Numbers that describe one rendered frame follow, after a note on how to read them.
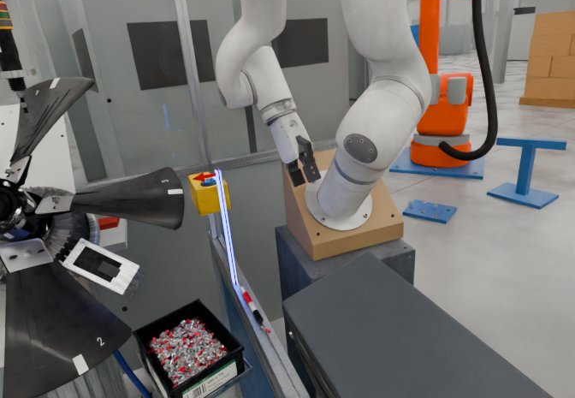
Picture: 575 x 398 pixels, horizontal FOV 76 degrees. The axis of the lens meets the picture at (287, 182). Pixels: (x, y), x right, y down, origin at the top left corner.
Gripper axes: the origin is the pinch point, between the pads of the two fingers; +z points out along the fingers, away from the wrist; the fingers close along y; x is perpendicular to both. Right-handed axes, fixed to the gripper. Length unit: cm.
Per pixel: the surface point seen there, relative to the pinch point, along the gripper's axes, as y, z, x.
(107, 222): 77, -12, 50
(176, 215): 4.6, -3.4, 29.5
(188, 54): 63, -62, -1
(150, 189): 11.1, -11.3, 32.5
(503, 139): 158, 38, -257
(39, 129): 12, -32, 49
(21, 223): 5, -13, 57
